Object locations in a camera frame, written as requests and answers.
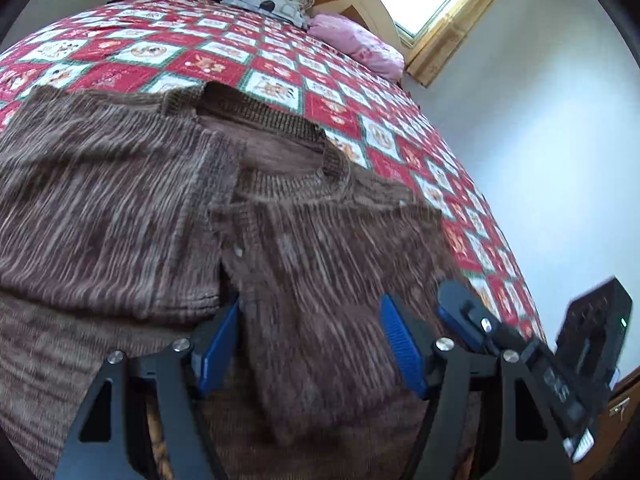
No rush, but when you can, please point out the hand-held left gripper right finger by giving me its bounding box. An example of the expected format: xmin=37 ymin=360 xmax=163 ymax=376
xmin=379 ymin=293 xmax=572 ymax=480

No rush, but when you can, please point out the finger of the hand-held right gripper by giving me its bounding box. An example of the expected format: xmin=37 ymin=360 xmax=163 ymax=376
xmin=436 ymin=280 xmax=527 ymax=357

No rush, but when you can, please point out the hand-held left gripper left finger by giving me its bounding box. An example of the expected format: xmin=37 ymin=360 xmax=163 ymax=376
xmin=54 ymin=294 xmax=242 ymax=480

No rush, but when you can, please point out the brown knitted sweater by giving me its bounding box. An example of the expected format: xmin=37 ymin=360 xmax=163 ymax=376
xmin=0 ymin=82 xmax=482 ymax=480

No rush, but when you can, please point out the wooden cabinet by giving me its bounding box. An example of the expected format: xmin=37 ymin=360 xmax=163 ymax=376
xmin=584 ymin=364 xmax=640 ymax=462

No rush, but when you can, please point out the yellow curtain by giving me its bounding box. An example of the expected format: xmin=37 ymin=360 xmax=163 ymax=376
xmin=404 ymin=0 xmax=537 ymax=89

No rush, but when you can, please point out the red checkered printed quilt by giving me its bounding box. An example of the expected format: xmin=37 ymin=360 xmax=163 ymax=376
xmin=0 ymin=0 xmax=548 ymax=348

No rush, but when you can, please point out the pink pillow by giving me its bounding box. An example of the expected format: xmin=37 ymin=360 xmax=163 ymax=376
xmin=306 ymin=13 xmax=406 ymax=82

